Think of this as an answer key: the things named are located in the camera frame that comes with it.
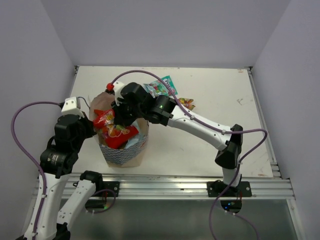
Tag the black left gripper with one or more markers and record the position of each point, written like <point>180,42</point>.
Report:
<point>89,123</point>

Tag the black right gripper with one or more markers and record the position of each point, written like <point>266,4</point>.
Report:
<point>119,118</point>

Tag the green candy packet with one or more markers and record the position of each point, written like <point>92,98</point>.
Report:
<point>157,88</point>

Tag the blue cassava chips bag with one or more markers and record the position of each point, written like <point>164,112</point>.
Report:
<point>134,140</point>

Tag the red fruit candy packet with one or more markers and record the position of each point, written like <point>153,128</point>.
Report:
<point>113,135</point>

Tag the colourful twisted candy packet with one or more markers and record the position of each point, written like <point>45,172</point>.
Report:
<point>187,102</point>

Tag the white paper bag blue handles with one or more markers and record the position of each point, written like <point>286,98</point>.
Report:
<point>119,158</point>

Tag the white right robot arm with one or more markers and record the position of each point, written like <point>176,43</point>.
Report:
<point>165,111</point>

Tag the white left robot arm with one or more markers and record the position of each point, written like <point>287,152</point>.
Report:
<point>50,220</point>

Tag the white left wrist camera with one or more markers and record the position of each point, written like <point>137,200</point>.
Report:
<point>72,106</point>

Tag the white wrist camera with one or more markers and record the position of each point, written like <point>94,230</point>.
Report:
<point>114,88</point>
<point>72,106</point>

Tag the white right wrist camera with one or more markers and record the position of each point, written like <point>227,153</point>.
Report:
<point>114,88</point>

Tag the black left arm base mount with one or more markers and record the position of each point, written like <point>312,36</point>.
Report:
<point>103,199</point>

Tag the aluminium table edge rail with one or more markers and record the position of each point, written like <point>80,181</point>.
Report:
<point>271,154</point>

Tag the aluminium front mounting rail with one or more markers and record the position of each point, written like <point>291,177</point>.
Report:
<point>157,187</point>

